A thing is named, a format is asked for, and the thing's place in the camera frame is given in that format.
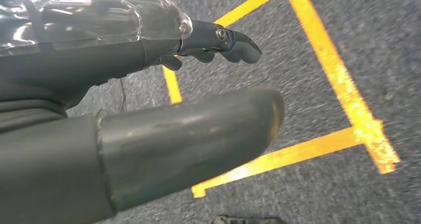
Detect dark robot foot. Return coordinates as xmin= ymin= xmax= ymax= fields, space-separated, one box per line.
xmin=210 ymin=216 xmax=286 ymax=224

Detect black floor cable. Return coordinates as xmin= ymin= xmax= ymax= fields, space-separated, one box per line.
xmin=95 ymin=77 xmax=128 ymax=118

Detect yellow floor tape marking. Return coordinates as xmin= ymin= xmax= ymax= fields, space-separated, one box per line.
xmin=161 ymin=0 xmax=401 ymax=199

